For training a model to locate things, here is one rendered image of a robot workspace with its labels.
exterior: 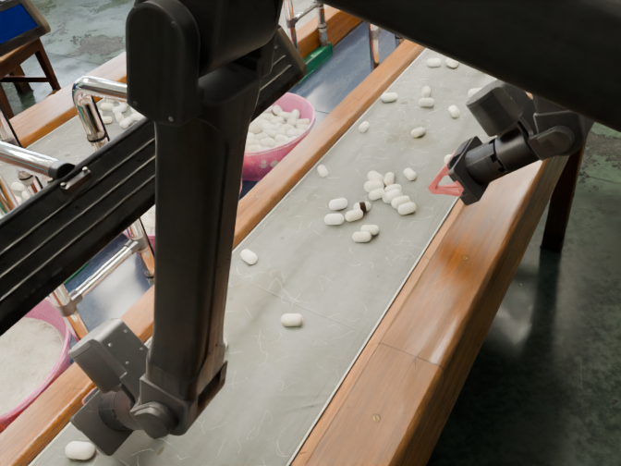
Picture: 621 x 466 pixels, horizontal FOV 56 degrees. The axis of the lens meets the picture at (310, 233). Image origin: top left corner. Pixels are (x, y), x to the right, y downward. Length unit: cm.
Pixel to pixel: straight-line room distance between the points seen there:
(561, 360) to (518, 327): 15
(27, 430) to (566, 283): 161
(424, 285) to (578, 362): 99
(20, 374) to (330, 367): 47
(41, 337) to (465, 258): 69
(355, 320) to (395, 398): 16
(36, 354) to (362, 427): 52
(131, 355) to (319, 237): 48
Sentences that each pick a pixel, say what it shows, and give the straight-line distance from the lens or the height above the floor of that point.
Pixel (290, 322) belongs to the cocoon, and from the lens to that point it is 88.
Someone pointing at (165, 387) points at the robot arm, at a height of 97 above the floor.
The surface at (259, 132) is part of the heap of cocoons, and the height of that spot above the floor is 73.
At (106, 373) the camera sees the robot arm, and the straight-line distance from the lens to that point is 66.
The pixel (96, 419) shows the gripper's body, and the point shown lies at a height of 83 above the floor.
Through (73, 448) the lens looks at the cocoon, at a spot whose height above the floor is 76.
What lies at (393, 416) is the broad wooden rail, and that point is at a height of 76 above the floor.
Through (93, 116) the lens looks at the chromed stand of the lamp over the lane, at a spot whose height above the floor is 106.
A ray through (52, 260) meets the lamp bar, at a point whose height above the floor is 107.
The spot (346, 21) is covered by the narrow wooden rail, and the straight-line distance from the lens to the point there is 192.
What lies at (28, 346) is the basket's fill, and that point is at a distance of 104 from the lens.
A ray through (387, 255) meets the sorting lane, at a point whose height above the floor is 74.
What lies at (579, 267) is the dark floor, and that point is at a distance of 209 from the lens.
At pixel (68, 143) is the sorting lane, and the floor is 74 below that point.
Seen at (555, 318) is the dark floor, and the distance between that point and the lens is 192.
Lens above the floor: 142
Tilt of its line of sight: 41 degrees down
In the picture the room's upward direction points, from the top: 8 degrees counter-clockwise
